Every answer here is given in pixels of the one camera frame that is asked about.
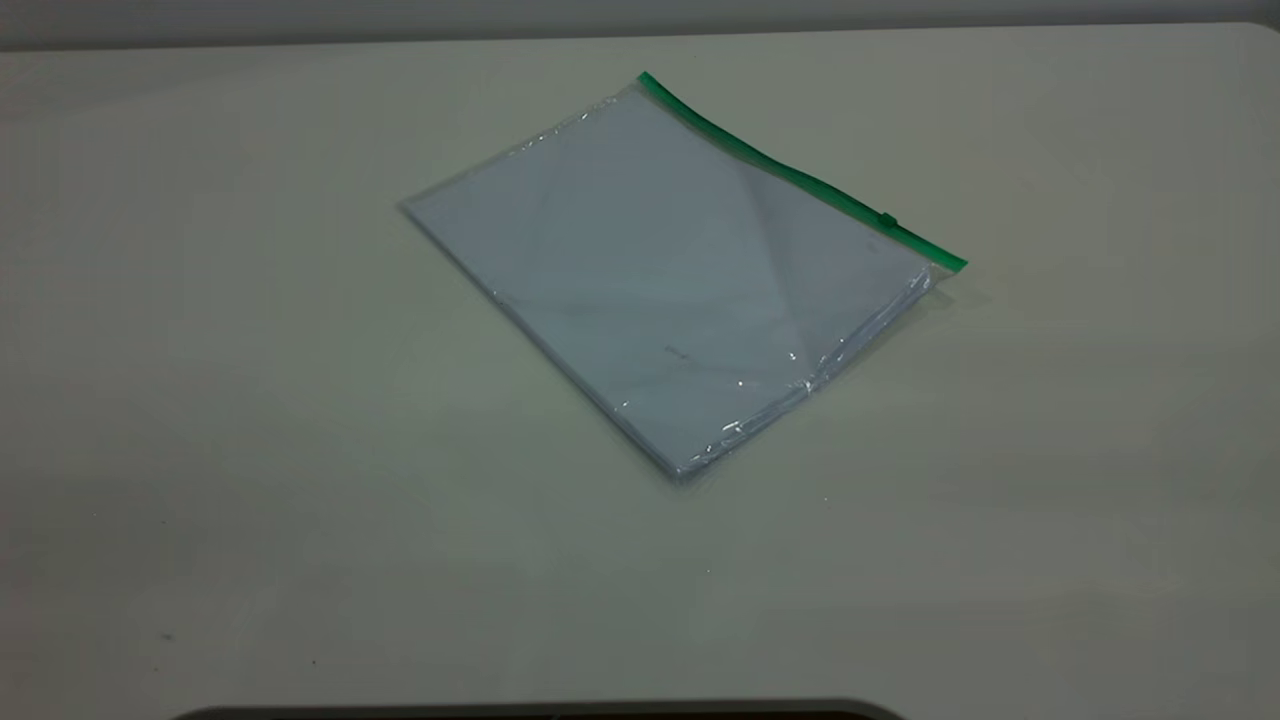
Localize dark curved base edge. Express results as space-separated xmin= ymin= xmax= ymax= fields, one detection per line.
xmin=170 ymin=698 xmax=906 ymax=720

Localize clear zip bag green zipper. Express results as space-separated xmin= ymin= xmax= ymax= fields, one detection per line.
xmin=398 ymin=70 xmax=969 ymax=486

